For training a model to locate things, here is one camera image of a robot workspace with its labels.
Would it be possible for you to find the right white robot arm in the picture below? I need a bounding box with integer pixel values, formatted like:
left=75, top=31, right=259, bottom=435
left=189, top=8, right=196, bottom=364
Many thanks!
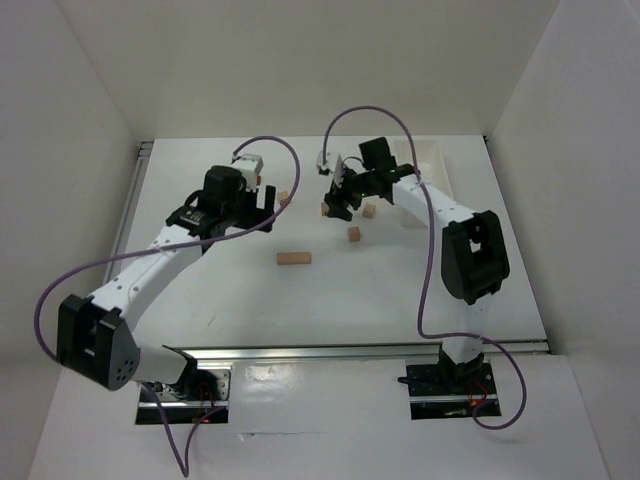
left=316, top=137, right=510, bottom=384

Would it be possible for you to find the light wood cube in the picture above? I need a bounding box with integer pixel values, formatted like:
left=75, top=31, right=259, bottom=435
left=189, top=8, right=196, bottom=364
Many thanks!
left=362, top=203, right=377, bottom=219
left=347, top=227, right=361, bottom=243
left=277, top=191, right=291, bottom=207

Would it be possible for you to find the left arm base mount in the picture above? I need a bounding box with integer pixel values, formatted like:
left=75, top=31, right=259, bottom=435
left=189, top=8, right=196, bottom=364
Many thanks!
left=151, top=365, right=232, bottom=425

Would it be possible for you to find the aluminium front rail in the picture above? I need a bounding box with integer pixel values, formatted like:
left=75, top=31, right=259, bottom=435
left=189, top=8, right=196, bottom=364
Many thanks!
left=164, top=339, right=550, bottom=362

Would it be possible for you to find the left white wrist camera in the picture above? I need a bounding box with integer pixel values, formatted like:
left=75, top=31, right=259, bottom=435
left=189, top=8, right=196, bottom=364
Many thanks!
left=231, top=154, right=264, bottom=189

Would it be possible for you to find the white plastic bin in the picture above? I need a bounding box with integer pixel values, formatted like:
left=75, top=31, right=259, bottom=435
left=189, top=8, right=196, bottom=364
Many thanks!
left=393, top=139, right=453, bottom=229

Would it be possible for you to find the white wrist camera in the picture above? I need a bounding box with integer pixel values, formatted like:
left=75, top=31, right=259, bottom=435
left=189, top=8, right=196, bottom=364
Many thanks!
left=231, top=154, right=264, bottom=189
left=316, top=152, right=344, bottom=187

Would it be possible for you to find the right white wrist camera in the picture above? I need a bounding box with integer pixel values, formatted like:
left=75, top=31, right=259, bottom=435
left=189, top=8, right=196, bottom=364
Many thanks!
left=316, top=152, right=344, bottom=187

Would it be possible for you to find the aluminium left rail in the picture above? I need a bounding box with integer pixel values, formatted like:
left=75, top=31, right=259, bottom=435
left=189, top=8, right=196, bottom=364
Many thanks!
left=110, top=140, right=155, bottom=257

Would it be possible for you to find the long light wood block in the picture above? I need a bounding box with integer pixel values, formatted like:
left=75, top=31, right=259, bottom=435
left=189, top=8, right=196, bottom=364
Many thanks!
left=276, top=252, right=312, bottom=266

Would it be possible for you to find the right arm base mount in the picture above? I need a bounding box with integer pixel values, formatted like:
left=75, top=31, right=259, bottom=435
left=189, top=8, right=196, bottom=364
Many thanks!
left=397, top=362, right=501, bottom=420

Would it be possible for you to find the aluminium rail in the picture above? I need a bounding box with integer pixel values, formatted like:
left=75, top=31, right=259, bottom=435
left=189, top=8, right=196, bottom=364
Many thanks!
left=110, top=140, right=155, bottom=257
left=164, top=339, right=550, bottom=362

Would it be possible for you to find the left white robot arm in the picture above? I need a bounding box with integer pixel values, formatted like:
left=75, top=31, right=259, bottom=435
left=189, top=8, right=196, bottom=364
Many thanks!
left=56, top=154, right=276, bottom=399

